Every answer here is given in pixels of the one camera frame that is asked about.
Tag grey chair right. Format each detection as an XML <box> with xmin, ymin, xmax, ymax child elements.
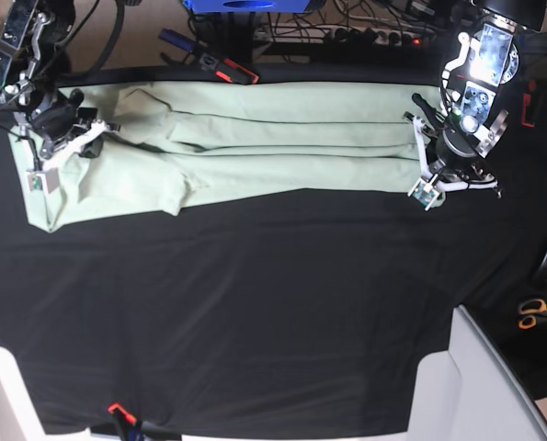
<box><xmin>406</xmin><ymin>306</ymin><xmax>547</xmax><ymax>441</ymax></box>

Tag black table cloth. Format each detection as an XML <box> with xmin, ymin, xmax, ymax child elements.
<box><xmin>0</xmin><ymin>64</ymin><xmax>547</xmax><ymax>439</ymax></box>

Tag blue orange clamp top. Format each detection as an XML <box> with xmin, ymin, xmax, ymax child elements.
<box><xmin>158</xmin><ymin>28</ymin><xmax>259</xmax><ymax>85</ymax></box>

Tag blue orange clamp right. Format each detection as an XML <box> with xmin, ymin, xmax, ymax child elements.
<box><xmin>505</xmin><ymin>33</ymin><xmax>541</xmax><ymax>130</ymax></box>

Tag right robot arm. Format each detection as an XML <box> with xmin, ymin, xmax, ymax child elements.
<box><xmin>0</xmin><ymin>1</ymin><xmax>118</xmax><ymax>170</ymax></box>

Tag blue box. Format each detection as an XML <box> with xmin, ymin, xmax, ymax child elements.
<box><xmin>182</xmin><ymin>0</ymin><xmax>326</xmax><ymax>14</ymax></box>

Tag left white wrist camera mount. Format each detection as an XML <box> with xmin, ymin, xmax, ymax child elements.
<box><xmin>403</xmin><ymin>112</ymin><xmax>498</xmax><ymax>211</ymax></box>

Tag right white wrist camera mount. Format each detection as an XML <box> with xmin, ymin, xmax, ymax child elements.
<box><xmin>20</xmin><ymin>119</ymin><xmax>120</xmax><ymax>194</ymax></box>

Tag orange handled scissors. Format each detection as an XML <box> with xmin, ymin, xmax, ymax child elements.
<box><xmin>518</xmin><ymin>298</ymin><xmax>547</xmax><ymax>330</ymax></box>

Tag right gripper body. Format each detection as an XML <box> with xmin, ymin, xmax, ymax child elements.
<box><xmin>15</xmin><ymin>89</ymin><xmax>98</xmax><ymax>156</ymax></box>

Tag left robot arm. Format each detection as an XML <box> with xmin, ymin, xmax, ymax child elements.
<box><xmin>404</xmin><ymin>1</ymin><xmax>546</xmax><ymax>208</ymax></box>

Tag white power strip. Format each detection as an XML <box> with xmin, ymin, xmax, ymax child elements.
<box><xmin>254</xmin><ymin>23</ymin><xmax>430</xmax><ymax>48</ymax></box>

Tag white chair left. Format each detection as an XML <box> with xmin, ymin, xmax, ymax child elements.
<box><xmin>0</xmin><ymin>346</ymin><xmax>92</xmax><ymax>440</ymax></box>

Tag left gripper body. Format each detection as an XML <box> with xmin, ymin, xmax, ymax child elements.
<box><xmin>412</xmin><ymin>94</ymin><xmax>493</xmax><ymax>175</ymax></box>

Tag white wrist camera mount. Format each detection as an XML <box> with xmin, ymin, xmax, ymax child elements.
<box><xmin>20</xmin><ymin>119</ymin><xmax>120</xmax><ymax>194</ymax></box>
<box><xmin>403</xmin><ymin>112</ymin><xmax>498</xmax><ymax>211</ymax></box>

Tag light green T-shirt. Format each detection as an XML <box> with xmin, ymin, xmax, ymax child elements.
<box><xmin>22</xmin><ymin>82</ymin><xmax>439</xmax><ymax>232</ymax></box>

